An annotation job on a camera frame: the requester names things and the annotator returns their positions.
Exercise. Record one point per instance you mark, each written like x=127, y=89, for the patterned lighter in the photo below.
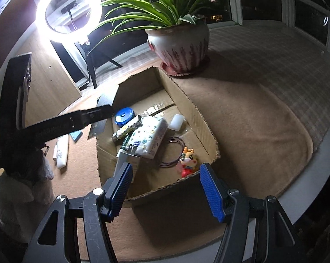
x=132, y=125

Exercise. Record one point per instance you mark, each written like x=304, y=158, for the large plywood board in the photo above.
x=52, y=89

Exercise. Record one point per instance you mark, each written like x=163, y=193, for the ring light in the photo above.
x=68, y=20

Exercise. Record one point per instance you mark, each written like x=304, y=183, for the dragon keychain figurine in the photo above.
x=188, y=162

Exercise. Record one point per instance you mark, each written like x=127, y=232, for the white fluffy cloth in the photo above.
x=25, y=197

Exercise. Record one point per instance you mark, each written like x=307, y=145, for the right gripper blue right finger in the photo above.
x=214, y=191

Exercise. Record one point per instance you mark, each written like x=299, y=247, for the white power adapter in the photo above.
x=127, y=154

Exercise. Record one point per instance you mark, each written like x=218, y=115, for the patterned tissue pack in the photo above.
x=149, y=136

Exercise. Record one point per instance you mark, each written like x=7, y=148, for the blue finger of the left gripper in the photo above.
x=96, y=114

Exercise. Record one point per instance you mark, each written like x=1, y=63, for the spider plant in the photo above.
x=134, y=15

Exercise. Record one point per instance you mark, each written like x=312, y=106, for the cardboard box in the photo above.
x=153, y=93

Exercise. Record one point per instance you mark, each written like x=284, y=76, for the green lip balm stick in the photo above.
x=125, y=144

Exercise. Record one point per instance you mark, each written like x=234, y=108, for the small pink bottle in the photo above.
x=54, y=157

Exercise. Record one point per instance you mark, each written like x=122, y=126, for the blue round tape measure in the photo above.
x=123, y=116

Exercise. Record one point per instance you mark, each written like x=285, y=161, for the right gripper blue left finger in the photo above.
x=117, y=191

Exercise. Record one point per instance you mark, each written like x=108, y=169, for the white cylinder cap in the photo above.
x=176, y=122

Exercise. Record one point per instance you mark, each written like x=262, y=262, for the white sunscreen bottle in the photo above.
x=62, y=151

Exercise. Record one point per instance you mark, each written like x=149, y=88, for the white red flower pot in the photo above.
x=182, y=48

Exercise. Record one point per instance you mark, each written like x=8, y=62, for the blue patterned card box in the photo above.
x=75, y=136

